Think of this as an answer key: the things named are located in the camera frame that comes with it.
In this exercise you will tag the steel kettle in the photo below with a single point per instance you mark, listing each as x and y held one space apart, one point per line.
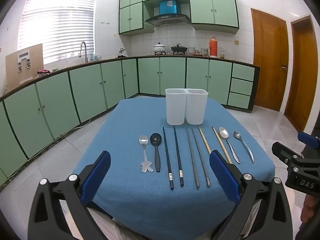
122 52

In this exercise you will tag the large steel spoon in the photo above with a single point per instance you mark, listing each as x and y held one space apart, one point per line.
223 133

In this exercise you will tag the person's right hand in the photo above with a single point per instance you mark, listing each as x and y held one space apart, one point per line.
308 206

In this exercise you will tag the blue tablecloth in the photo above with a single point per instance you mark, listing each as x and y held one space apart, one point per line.
140 205

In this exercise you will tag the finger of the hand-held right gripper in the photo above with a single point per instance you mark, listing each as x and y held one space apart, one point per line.
308 139
281 150

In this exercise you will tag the small steel spoon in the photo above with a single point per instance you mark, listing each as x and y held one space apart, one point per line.
237 135

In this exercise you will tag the plain wooden door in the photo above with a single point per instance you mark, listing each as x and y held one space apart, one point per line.
303 80

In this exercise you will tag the patterned bowls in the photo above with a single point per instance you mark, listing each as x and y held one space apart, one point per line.
204 52

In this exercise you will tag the white two-compartment utensil holder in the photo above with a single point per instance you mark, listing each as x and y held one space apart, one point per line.
175 107

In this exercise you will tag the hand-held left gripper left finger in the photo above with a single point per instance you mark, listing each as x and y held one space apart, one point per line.
96 175

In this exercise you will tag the dark blue chopstick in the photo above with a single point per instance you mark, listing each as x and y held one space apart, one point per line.
178 155
167 155

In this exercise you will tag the bottles beside sink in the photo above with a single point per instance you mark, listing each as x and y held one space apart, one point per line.
95 58

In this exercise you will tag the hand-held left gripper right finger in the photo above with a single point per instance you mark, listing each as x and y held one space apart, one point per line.
223 177

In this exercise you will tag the bamboo chopstick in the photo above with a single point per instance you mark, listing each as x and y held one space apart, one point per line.
218 140
203 140

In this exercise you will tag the black plastic spoon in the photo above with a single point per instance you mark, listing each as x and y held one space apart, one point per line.
155 138

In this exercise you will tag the blue box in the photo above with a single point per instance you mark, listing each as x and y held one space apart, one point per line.
168 7

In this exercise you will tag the metal chopstick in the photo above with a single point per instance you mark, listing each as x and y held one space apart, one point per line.
200 155
192 157

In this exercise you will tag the orange thermos flask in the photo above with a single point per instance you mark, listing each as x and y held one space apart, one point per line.
213 47

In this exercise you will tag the brown cardboard board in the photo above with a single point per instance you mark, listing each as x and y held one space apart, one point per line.
15 70

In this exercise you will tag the red cloth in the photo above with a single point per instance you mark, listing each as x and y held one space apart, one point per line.
43 72

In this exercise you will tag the black wok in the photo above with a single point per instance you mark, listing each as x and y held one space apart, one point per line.
178 48

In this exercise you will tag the black range hood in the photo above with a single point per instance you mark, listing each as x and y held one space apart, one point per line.
167 19

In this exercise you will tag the oil bottle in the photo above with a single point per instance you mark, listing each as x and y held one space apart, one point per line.
222 55

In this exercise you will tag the white window blind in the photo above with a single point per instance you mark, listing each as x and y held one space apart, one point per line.
57 25

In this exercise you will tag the stack of bowls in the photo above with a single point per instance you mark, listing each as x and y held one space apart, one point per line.
191 50

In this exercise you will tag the green base cabinets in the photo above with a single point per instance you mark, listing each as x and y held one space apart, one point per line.
55 105

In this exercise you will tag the green wall cabinets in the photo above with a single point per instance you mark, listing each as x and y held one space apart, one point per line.
225 10

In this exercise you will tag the white cooking pot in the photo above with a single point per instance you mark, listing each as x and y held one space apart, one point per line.
159 48

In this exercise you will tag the steel kitchen faucet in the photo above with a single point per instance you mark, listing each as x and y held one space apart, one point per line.
85 52

